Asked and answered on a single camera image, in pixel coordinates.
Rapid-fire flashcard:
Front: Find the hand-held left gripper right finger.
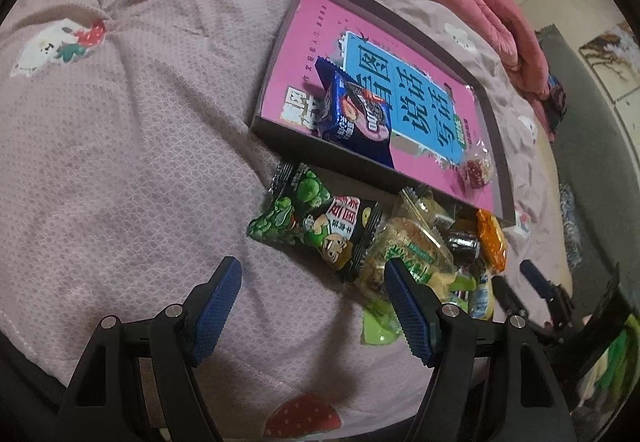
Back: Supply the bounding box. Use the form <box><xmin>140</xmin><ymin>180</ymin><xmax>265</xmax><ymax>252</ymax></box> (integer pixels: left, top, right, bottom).
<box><xmin>384</xmin><ymin>258</ymin><xmax>576</xmax><ymax>442</ymax></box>

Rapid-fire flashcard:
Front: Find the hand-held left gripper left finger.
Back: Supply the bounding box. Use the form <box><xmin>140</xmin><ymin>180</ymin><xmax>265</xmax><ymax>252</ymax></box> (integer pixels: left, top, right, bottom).
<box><xmin>55</xmin><ymin>256</ymin><xmax>243</xmax><ymax>442</ymax></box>

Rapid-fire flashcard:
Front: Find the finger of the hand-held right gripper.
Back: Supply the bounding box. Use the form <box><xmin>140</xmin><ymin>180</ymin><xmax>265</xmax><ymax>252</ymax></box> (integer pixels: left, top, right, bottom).
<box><xmin>519</xmin><ymin>260</ymin><xmax>575</xmax><ymax>325</ymax></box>
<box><xmin>491</xmin><ymin>275</ymin><xmax>530</xmax><ymax>324</ymax></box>

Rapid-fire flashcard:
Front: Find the light green snack packet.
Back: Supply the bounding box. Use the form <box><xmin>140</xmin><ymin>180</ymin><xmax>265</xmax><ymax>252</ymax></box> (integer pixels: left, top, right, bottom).
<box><xmin>361</xmin><ymin>272</ymin><xmax>476</xmax><ymax>345</ymax></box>

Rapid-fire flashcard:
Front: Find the orange snack packet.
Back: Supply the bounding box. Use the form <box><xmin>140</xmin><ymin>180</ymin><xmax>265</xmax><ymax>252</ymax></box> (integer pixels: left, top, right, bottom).
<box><xmin>475</xmin><ymin>208</ymin><xmax>509</xmax><ymax>273</ymax></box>

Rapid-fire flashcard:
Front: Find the brown chocolate bar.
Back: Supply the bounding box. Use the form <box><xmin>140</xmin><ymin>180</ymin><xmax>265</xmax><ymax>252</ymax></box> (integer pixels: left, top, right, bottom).
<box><xmin>446</xmin><ymin>229</ymin><xmax>482</xmax><ymax>265</ymax></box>

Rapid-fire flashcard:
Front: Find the large clear rice cracker packet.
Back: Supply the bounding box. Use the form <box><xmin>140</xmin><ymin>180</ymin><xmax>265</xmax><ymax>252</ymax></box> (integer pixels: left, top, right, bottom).
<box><xmin>350</xmin><ymin>217</ymin><xmax>458</xmax><ymax>303</ymax></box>

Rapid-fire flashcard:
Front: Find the small clear biscuit packet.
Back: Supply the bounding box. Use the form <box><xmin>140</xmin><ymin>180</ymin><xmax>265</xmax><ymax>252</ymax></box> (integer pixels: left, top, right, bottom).
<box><xmin>395</xmin><ymin>187</ymin><xmax>458</xmax><ymax>233</ymax></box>

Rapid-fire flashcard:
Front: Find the green pea snack packet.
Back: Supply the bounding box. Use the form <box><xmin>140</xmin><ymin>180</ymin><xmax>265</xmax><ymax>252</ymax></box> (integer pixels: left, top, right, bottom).
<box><xmin>247</xmin><ymin>162</ymin><xmax>386</xmax><ymax>283</ymax></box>

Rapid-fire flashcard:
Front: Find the grey cardboard box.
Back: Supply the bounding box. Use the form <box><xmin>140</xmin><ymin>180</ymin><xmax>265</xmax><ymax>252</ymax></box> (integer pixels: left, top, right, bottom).
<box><xmin>250</xmin><ymin>0</ymin><xmax>518</xmax><ymax>229</ymax></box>

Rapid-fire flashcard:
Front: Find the black white patterned cloth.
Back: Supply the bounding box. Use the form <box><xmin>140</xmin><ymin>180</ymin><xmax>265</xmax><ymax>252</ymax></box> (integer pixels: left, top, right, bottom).
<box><xmin>557</xmin><ymin>182</ymin><xmax>583</xmax><ymax>268</ymax></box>

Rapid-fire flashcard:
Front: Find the red candy in clear wrapper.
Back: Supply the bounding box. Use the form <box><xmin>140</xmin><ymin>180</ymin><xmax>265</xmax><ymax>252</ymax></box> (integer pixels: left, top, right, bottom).
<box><xmin>456</xmin><ymin>142</ymin><xmax>496</xmax><ymax>190</ymax></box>

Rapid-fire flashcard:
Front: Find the grey mat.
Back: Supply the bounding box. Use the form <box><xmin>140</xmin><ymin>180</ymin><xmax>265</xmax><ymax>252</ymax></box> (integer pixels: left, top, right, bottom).
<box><xmin>537</xmin><ymin>24</ymin><xmax>640</xmax><ymax>273</ymax></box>

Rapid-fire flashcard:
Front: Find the dark blue patterned cloth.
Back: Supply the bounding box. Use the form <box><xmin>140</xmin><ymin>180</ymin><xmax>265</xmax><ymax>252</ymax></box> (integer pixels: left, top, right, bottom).
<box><xmin>542</xmin><ymin>72</ymin><xmax>568</xmax><ymax>133</ymax></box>

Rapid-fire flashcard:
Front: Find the blue cookie packet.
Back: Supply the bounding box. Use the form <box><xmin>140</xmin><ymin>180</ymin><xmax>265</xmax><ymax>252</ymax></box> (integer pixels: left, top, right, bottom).
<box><xmin>316</xmin><ymin>64</ymin><xmax>398</xmax><ymax>169</ymax></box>

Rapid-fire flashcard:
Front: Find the printed pink bedsheet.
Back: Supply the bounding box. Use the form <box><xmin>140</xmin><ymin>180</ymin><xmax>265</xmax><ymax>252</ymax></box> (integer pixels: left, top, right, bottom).
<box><xmin>0</xmin><ymin>0</ymin><xmax>576</xmax><ymax>442</ymax></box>

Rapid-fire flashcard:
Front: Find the tree branch picture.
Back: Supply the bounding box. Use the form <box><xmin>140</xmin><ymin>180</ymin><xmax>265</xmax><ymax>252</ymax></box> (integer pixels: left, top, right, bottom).
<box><xmin>580</xmin><ymin>22</ymin><xmax>640</xmax><ymax>103</ymax></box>

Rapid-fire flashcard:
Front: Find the pink and blue book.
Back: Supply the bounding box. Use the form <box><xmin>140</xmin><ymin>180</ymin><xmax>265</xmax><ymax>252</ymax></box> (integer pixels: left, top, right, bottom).
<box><xmin>257</xmin><ymin>0</ymin><xmax>496</xmax><ymax>215</ymax></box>

